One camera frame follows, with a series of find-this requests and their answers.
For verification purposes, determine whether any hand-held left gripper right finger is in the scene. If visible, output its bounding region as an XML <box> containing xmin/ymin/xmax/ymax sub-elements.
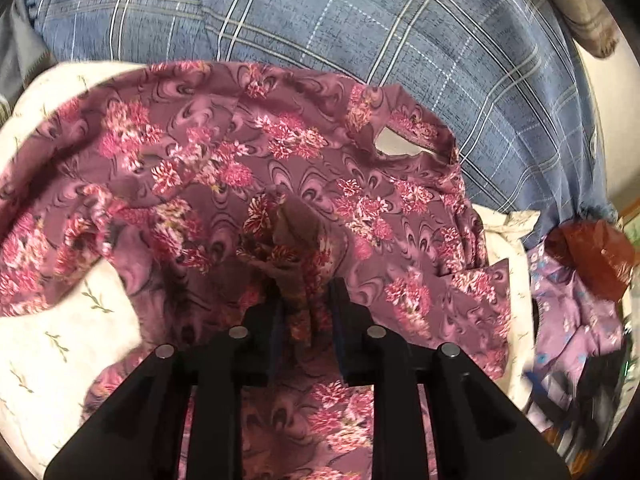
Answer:
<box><xmin>327</xmin><ymin>277</ymin><xmax>572</xmax><ymax>480</ymax></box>

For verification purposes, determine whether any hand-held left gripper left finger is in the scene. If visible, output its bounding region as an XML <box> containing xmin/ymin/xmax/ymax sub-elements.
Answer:
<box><xmin>44</xmin><ymin>280</ymin><xmax>288</xmax><ymax>480</ymax></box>

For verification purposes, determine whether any pink floral garment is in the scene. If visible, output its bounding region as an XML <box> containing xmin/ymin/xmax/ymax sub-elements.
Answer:
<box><xmin>0</xmin><ymin>60</ymin><xmax>511</xmax><ymax>480</ymax></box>

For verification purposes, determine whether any lilac flower-print garment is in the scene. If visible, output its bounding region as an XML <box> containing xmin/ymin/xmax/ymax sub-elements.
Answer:
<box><xmin>525</xmin><ymin>245</ymin><xmax>626</xmax><ymax>431</ymax></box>

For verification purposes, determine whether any dark red cloth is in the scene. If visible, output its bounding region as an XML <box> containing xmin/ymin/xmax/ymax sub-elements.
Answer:
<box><xmin>544</xmin><ymin>220</ymin><xmax>638</xmax><ymax>303</ymax></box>

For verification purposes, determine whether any white leaf-print blanket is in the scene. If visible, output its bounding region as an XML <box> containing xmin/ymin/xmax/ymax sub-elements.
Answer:
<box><xmin>0</xmin><ymin>60</ymin><xmax>543</xmax><ymax>471</ymax></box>

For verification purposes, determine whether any blue plaid bedsheet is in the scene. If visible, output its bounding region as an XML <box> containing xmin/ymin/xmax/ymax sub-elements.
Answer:
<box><xmin>20</xmin><ymin>0</ymin><xmax>618</xmax><ymax>241</ymax></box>

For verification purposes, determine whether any grey cloth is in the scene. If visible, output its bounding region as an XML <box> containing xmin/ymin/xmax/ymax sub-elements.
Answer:
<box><xmin>0</xmin><ymin>0</ymin><xmax>56</xmax><ymax>111</ymax></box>

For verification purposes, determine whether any brown plaid cloth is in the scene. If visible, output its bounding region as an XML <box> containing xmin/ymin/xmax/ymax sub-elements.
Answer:
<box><xmin>525</xmin><ymin>0</ymin><xmax>618</xmax><ymax>58</ymax></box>

